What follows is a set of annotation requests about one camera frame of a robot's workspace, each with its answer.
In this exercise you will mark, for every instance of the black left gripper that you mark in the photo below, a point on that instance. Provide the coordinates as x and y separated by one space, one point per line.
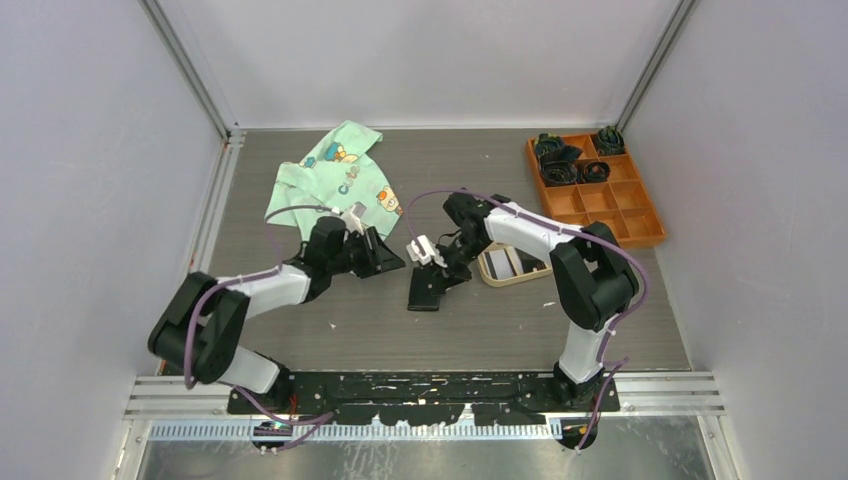
379 259

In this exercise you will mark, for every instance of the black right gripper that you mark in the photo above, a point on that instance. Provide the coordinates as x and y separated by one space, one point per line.
448 270

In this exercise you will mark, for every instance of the white striped credit card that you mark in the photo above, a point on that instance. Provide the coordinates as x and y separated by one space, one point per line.
504 263

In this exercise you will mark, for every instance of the black leather card holder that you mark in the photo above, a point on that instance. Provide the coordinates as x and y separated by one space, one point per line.
430 283

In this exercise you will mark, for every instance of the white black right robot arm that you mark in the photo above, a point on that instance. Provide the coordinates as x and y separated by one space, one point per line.
596 281

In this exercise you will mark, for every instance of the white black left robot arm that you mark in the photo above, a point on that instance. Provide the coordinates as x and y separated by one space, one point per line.
201 328

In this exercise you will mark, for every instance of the dark patterned credit card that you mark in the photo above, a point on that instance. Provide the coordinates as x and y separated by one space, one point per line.
531 264

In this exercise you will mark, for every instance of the beige oval tray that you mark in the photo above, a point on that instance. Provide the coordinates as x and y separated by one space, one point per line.
525 277

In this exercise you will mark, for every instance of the green cartoon print cloth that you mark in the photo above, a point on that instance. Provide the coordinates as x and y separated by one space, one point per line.
336 173

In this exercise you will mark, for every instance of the dark rolled belt front left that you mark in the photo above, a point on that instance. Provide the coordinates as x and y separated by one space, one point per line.
559 173

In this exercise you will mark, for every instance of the dark rolled belt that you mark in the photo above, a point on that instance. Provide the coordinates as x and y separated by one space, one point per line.
550 148
559 173
594 172
608 141

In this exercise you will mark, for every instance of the dark rolled belt back left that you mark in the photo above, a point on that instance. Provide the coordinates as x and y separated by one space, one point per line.
550 148

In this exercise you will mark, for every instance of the dark rolled belt front right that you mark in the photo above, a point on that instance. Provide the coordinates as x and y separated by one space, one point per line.
594 172

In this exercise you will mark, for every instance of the orange compartment organizer box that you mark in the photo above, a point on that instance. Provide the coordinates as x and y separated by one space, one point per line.
622 201

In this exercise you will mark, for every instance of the dark rolled belt back right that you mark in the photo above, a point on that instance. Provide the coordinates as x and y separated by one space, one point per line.
608 141

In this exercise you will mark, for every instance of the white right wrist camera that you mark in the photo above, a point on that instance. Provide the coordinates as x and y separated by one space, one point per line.
423 251

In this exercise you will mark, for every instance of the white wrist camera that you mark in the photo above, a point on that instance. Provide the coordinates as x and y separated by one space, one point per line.
353 218
423 251

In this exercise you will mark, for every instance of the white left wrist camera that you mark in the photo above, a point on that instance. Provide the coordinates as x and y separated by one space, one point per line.
353 218

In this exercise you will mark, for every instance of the aluminium front rail frame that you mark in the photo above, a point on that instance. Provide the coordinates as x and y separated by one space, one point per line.
173 412

